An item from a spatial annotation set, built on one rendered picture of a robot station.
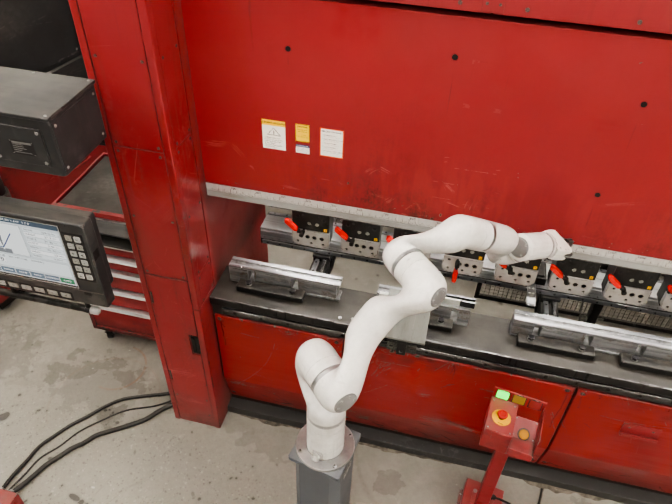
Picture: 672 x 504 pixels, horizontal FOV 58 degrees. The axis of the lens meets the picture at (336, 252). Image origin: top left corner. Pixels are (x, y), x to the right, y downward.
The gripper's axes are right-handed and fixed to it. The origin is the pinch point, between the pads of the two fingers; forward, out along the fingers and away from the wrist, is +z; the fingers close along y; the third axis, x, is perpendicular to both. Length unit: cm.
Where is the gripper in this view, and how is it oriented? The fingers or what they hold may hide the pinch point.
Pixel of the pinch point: (567, 243)
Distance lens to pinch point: 216.4
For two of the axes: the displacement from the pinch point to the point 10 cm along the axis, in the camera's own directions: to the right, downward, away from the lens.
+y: 4.9, 7.5, -4.5
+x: 4.9, -6.6, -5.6
